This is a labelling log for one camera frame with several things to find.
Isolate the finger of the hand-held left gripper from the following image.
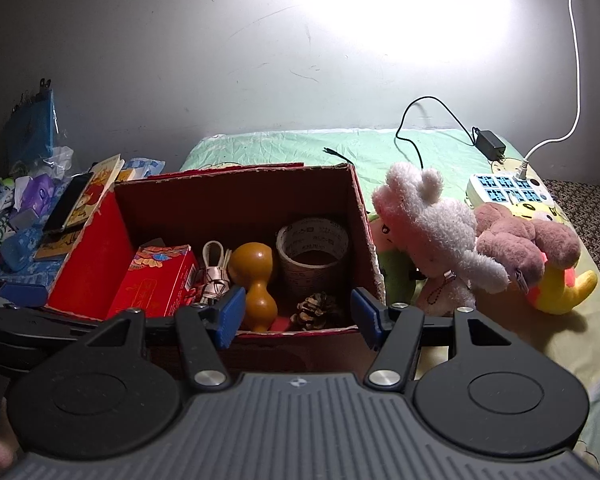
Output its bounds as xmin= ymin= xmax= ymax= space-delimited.
xmin=30 ymin=309 xmax=106 ymax=361
xmin=0 ymin=284 xmax=49 ymax=308

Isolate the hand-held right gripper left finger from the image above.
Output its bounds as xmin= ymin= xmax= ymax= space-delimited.
xmin=77 ymin=286 xmax=247 ymax=393

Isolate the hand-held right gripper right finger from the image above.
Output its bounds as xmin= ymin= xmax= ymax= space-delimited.
xmin=351 ymin=287 xmax=518 ymax=392

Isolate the pine cone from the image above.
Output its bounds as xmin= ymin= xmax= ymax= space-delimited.
xmin=291 ymin=292 xmax=344 ymax=332

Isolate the brown wooden gourd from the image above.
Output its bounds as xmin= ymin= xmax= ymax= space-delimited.
xmin=228 ymin=242 xmax=279 ymax=333

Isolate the tape roll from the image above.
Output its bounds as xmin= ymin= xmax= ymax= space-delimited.
xmin=275 ymin=216 xmax=351 ymax=306

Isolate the red printed small box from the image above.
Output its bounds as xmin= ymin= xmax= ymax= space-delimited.
xmin=107 ymin=244 xmax=201 ymax=319

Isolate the red cardboard box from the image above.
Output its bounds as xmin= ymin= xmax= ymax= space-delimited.
xmin=46 ymin=162 xmax=387 ymax=376

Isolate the blue patterned cloth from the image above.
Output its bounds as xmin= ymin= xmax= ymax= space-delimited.
xmin=0 ymin=255 xmax=56 ymax=286

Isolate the green plush toy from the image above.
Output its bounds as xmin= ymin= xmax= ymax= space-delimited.
xmin=370 ymin=212 xmax=424 ymax=307

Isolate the black smartphone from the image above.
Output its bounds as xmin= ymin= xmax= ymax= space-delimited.
xmin=42 ymin=172 xmax=96 ymax=234

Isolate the purple plastic item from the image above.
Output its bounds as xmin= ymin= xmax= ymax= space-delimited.
xmin=22 ymin=172 xmax=56 ymax=211

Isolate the pale fluffy plush rabbit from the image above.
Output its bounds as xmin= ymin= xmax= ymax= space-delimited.
xmin=372 ymin=162 xmax=509 ymax=317

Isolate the yellow red book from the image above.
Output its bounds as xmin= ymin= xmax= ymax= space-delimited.
xmin=34 ymin=155 xmax=127 ymax=262

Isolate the clear plastic bag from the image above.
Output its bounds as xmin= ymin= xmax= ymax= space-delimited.
xmin=44 ymin=145 xmax=76 ymax=177

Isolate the yellow printed bed sheet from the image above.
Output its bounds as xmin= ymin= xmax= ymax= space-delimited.
xmin=415 ymin=195 xmax=600 ymax=467

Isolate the blue plastic bag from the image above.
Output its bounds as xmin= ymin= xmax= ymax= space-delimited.
xmin=7 ymin=79 xmax=61 ymax=171

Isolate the light blue packet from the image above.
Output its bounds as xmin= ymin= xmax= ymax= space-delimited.
xmin=125 ymin=157 xmax=166 ymax=181

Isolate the green bed sheet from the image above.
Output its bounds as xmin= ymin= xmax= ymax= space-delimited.
xmin=180 ymin=127 xmax=523 ymax=196

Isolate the dusky pink plush toy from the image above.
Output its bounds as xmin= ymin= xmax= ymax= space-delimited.
xmin=475 ymin=202 xmax=582 ymax=292

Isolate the white power strip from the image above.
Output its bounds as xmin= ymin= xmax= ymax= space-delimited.
xmin=466 ymin=172 xmax=556 ymax=211

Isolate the yellow red plush toy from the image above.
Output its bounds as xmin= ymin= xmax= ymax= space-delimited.
xmin=525 ymin=254 xmax=599 ymax=316

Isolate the black power adapter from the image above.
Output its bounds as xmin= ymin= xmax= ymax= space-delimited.
xmin=472 ymin=127 xmax=507 ymax=162

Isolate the brown woven mat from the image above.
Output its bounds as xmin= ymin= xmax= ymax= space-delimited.
xmin=544 ymin=179 xmax=600 ymax=306

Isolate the thin black cable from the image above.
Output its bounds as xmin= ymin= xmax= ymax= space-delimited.
xmin=323 ymin=95 xmax=481 ymax=172

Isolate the white power cable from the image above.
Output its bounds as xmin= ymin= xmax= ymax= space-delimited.
xmin=516 ymin=0 xmax=582 ymax=182

